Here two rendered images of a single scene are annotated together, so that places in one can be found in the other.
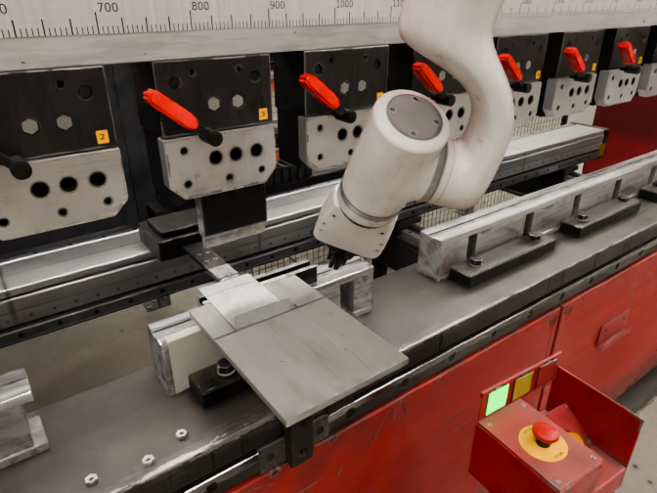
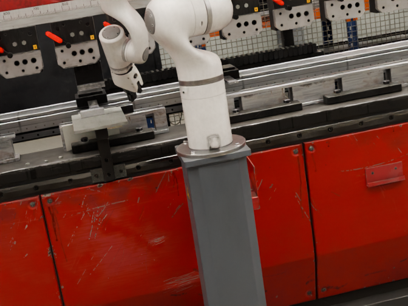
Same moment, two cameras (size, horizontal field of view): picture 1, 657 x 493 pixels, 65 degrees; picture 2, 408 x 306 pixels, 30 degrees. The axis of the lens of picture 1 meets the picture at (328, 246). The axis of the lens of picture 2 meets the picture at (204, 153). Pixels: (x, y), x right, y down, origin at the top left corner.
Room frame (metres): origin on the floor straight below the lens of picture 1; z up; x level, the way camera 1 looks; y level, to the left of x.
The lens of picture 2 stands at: (-1.58, -1.43, 1.55)
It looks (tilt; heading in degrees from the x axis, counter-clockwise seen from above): 16 degrees down; 27
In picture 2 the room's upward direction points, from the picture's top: 9 degrees counter-clockwise
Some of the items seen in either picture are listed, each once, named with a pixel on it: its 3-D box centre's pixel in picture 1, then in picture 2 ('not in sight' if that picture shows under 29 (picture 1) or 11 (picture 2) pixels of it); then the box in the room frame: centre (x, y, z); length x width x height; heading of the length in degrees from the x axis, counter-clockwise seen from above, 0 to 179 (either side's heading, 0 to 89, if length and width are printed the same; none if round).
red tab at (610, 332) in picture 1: (615, 329); (385, 174); (1.16, -0.78, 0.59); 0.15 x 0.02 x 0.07; 126
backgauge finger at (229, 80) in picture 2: not in sight; (226, 75); (1.13, -0.20, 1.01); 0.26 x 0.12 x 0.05; 36
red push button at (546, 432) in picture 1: (544, 437); not in sight; (0.58, -0.33, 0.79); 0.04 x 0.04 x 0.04
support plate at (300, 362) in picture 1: (290, 336); (98, 119); (0.57, 0.05, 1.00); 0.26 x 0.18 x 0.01; 36
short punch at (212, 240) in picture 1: (233, 209); (88, 76); (0.69, 0.14, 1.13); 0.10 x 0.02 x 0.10; 126
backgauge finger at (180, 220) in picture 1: (196, 245); (91, 99); (0.81, 0.23, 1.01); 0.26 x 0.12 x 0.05; 36
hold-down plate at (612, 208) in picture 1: (601, 215); (362, 92); (1.23, -0.71, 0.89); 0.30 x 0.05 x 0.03; 126
